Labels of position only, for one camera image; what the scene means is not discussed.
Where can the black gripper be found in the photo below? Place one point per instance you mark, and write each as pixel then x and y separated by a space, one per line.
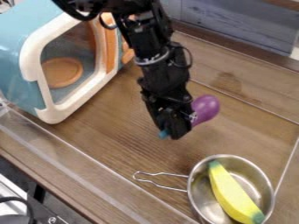
pixel 164 90

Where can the purple toy eggplant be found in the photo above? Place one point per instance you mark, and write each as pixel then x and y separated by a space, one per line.
pixel 206 107

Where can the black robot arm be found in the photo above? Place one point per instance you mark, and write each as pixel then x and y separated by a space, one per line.
pixel 148 30

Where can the orange microwave turntable plate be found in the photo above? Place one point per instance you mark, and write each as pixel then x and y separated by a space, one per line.
pixel 62 71

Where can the yellow toy banana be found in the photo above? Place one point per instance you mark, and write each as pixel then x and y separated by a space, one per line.
pixel 232 196

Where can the blue toy microwave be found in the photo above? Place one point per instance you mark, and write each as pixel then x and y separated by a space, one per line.
pixel 38 32

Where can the silver pot with wire handle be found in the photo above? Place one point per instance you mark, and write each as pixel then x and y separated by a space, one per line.
pixel 205 205

